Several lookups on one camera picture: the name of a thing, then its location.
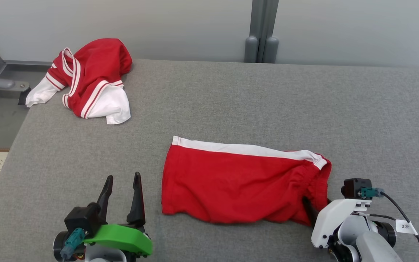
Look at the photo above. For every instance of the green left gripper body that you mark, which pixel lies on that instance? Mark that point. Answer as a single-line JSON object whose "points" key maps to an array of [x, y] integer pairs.
{"points": [[122, 238]]}

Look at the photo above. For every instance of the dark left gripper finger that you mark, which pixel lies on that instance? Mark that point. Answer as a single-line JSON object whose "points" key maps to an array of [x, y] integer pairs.
{"points": [[106, 198], [137, 203]]}

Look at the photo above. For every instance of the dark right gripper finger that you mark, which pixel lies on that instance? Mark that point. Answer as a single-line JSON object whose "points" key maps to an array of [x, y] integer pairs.
{"points": [[311, 211]]}

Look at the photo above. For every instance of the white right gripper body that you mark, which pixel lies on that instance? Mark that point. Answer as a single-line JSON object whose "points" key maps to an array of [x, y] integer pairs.
{"points": [[331, 218]]}

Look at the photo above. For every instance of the red shorts white stripe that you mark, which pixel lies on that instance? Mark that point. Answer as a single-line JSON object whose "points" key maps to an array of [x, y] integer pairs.
{"points": [[238, 185]]}

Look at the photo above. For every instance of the red jersey white sleeves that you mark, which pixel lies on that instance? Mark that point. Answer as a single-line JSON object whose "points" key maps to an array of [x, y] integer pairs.
{"points": [[96, 69]]}

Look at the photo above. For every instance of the grey fabric sofa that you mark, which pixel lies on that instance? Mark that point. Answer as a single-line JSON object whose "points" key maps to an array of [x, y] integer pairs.
{"points": [[231, 109]]}

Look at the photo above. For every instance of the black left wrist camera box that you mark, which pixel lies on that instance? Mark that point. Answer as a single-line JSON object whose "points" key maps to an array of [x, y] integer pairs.
{"points": [[82, 218]]}

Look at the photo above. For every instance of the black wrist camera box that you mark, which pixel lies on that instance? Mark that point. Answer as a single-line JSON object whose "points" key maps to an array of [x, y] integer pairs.
{"points": [[355, 187], [82, 218]]}

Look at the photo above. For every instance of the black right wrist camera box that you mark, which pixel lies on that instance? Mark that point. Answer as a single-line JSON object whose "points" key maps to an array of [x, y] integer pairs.
{"points": [[355, 187]]}

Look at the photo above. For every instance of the grey partition post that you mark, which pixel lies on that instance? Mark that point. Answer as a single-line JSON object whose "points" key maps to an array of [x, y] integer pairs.
{"points": [[262, 32]]}

